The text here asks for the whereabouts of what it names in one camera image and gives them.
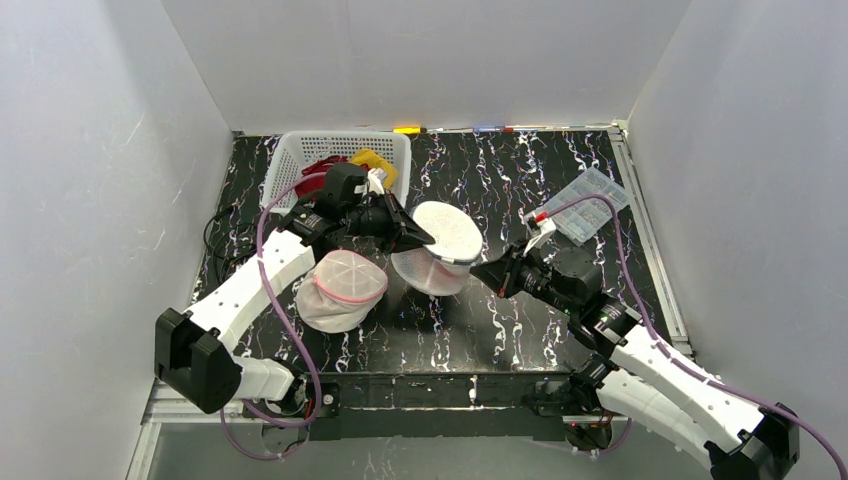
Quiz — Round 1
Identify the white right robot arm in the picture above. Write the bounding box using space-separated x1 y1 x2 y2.
470 244 800 479

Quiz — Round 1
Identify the clear plastic parts box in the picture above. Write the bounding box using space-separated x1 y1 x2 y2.
533 167 630 246

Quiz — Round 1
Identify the dark red bra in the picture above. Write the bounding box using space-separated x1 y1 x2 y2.
294 155 348 198

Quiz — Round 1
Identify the black coiled cable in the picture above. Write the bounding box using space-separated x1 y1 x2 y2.
201 205 266 283

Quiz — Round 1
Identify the white pink-trim laundry bag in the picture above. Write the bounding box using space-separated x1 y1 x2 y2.
295 249 388 334

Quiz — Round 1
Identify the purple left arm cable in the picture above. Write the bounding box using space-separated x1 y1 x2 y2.
219 173 333 462

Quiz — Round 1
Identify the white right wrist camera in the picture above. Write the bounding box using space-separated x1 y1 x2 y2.
523 212 556 256

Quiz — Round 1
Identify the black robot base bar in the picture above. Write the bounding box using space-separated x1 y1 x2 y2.
241 374 614 452

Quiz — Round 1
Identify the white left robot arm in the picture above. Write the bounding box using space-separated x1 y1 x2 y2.
154 163 436 414

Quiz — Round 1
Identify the yellow bra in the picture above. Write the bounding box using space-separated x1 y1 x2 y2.
349 148 399 188

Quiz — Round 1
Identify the white plastic basket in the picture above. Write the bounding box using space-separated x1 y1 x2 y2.
260 130 412 215

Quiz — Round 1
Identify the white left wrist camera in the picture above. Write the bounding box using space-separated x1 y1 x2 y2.
360 168 388 196

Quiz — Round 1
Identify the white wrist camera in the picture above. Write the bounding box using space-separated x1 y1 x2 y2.
523 212 556 256
360 168 388 196

